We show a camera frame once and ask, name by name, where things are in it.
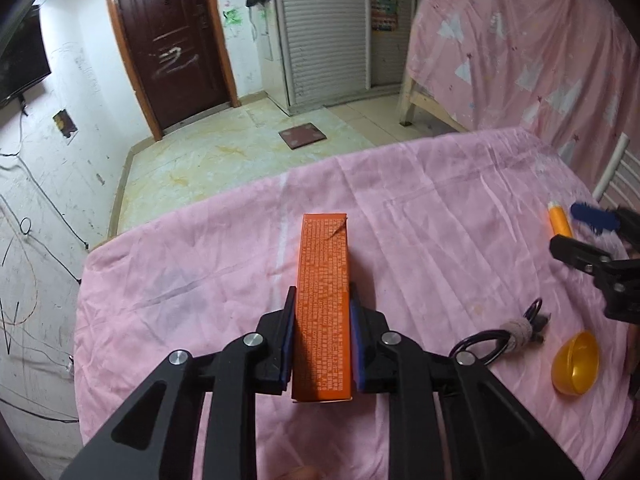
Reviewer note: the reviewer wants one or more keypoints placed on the orange cardboard box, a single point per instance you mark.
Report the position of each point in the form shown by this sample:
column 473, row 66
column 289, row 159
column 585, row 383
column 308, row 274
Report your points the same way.
column 322, row 310

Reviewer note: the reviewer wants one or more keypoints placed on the orange tube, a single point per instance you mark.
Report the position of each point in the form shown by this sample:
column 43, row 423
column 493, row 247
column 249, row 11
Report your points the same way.
column 559, row 222

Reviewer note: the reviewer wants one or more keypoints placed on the brown floor mat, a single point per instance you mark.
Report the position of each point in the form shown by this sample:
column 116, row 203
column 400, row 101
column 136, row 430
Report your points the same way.
column 302, row 136

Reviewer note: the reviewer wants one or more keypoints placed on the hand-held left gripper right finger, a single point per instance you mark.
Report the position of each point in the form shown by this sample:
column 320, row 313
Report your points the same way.
column 356, row 342

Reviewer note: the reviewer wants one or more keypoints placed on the dark brown door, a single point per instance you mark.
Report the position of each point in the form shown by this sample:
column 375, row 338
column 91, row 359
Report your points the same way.
column 165, row 45

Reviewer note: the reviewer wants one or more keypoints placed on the broken wall socket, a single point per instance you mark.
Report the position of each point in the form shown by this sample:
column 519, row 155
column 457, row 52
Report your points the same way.
column 65, row 124

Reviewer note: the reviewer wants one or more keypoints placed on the yellow plastic half shell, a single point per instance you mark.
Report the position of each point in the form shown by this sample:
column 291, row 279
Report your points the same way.
column 575, row 365

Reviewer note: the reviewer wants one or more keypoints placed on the pink table cloth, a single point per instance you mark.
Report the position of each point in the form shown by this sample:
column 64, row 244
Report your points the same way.
column 450, row 210

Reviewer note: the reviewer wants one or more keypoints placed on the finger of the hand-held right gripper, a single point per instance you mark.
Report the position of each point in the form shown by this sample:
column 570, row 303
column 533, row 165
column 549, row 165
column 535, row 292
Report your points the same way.
column 575, row 252
column 595, row 215

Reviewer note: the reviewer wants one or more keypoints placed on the wooden bunk bed frame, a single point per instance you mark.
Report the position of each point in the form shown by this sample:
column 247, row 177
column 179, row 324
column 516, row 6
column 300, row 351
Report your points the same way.
column 435, row 107

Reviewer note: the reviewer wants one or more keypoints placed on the pink printed curtain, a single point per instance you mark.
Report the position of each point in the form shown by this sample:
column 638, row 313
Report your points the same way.
column 525, row 50

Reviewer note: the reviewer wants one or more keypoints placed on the white metal chair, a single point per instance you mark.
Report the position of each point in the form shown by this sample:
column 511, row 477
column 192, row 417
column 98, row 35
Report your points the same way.
column 612, row 167

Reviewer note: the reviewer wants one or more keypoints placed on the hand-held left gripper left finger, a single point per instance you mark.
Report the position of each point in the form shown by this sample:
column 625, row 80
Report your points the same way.
column 288, row 332

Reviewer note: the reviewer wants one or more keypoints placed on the white shutter wardrobe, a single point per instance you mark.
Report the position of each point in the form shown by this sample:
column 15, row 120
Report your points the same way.
column 325, row 35

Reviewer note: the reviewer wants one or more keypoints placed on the black wall television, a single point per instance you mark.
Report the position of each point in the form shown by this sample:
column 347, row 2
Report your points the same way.
column 20, row 55

